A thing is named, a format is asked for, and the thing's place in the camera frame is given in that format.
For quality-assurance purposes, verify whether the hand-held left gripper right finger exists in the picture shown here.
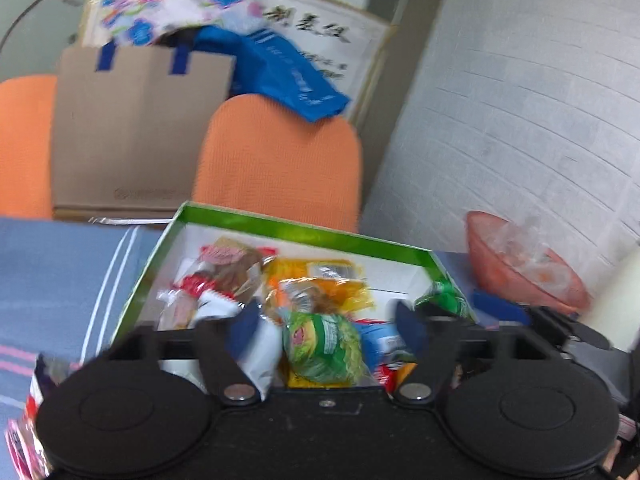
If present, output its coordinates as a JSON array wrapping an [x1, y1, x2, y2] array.
[[391, 299, 577, 407]]

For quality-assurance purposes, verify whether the blue tape strip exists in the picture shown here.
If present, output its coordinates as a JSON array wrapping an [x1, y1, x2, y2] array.
[[94, 41, 119, 74], [169, 45, 194, 77]]

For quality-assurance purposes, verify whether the brown cardboard box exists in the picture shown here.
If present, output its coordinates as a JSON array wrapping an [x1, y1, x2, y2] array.
[[51, 46, 237, 221]]

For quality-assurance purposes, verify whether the floral printed cloth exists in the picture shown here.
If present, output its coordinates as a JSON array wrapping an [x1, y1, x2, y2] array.
[[97, 0, 266, 48]]

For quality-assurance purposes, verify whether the framed calligraphy picture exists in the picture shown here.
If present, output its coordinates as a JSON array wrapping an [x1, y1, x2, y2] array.
[[240, 0, 393, 123]]

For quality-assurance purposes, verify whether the pile of mixed snack packets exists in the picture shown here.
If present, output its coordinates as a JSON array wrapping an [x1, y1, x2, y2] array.
[[4, 351, 83, 480]]

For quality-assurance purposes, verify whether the blue snack packet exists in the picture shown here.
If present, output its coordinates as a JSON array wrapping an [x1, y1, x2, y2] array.
[[357, 321, 418, 363]]

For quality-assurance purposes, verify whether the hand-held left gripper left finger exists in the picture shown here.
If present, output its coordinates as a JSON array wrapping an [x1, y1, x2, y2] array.
[[80, 304, 265, 407]]

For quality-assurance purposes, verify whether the dark wall cable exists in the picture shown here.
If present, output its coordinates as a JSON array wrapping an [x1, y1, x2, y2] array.
[[0, 0, 88, 63]]

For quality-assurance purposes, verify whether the clear plastic wrap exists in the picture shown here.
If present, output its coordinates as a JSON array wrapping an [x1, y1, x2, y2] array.
[[495, 214, 573, 288]]

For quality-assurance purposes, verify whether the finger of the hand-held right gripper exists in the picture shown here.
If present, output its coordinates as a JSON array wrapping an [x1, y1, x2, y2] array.
[[472, 291, 612, 352]]

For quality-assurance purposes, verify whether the green cardboard box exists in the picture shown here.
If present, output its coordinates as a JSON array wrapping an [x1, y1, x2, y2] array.
[[109, 201, 482, 391]]

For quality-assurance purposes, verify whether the cream thermos jug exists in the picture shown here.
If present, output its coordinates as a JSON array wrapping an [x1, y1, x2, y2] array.
[[575, 242, 640, 353]]

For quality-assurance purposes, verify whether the pink plastic bowl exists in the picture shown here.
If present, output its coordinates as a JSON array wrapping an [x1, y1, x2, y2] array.
[[465, 210, 592, 315]]

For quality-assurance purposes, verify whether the orange chair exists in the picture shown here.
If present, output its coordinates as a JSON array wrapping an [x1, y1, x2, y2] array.
[[191, 93, 364, 234], [0, 74, 59, 220]]

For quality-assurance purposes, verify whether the large green snack packet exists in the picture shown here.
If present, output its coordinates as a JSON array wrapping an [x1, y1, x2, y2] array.
[[280, 310, 370, 387]]

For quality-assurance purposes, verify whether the red white pastry packet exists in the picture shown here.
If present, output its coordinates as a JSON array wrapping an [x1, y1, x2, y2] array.
[[157, 274, 238, 331]]

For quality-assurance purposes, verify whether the brown cookie packet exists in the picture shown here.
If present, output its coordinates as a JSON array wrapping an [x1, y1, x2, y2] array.
[[198, 238, 266, 298]]

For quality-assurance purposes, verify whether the plain yellow snack packet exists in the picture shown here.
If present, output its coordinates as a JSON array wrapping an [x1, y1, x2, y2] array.
[[300, 259, 375, 313]]

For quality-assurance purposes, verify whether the blue plastic bag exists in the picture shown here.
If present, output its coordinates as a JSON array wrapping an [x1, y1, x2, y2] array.
[[192, 25, 351, 123]]

